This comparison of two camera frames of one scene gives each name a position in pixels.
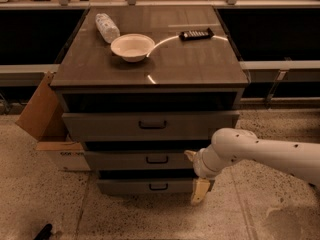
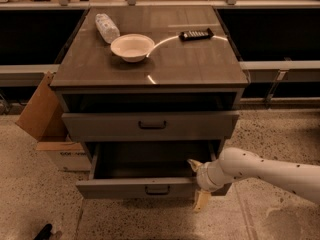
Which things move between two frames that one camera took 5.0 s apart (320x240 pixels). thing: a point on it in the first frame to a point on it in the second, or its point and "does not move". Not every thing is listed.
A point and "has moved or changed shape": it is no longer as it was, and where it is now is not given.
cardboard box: [44, 118] does not move
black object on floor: [44, 233] does not move
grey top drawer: [147, 125] does not move
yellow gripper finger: [191, 154] to [196, 165]
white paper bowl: [132, 47] does not move
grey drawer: [138, 160] has moved or changed shape
